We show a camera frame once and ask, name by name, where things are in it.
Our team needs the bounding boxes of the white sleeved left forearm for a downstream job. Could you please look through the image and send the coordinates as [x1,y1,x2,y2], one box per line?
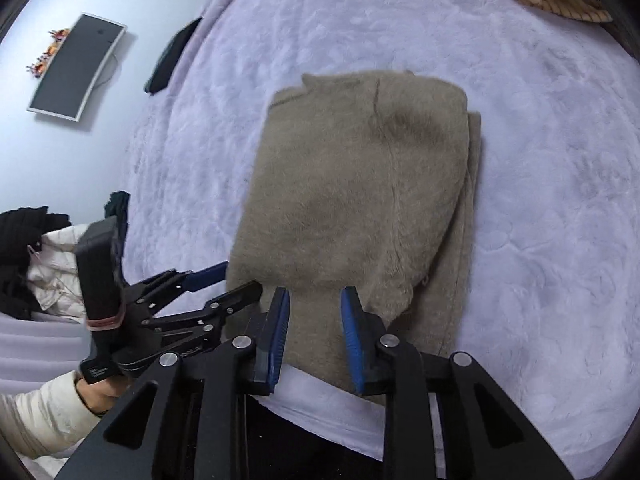
[1,372,100,458]

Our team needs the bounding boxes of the colourful figurines on wall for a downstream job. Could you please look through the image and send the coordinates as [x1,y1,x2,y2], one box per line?
[27,28,70,79]

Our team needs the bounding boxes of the brown knit sweater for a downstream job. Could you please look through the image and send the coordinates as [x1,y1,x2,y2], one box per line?
[227,70,480,391]

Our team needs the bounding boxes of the person's left hand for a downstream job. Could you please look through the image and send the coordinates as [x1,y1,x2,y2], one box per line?
[75,376,131,416]

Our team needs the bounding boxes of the lavender textured bed blanket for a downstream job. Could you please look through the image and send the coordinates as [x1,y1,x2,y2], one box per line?
[124,0,639,478]

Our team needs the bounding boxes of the curved monitor on wall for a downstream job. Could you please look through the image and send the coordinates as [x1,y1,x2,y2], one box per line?
[27,13,127,122]

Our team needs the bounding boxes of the black clothing pile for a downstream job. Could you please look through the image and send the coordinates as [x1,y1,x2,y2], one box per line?
[1,206,70,321]

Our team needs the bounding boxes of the white puffer jacket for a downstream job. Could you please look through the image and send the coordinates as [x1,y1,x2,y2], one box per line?
[26,224,89,324]

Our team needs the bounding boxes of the black bench beside bed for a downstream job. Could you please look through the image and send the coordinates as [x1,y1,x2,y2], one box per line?
[143,18,202,96]

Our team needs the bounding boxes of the dark green hanging garment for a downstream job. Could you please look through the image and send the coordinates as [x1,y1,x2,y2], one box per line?
[104,191,130,258]

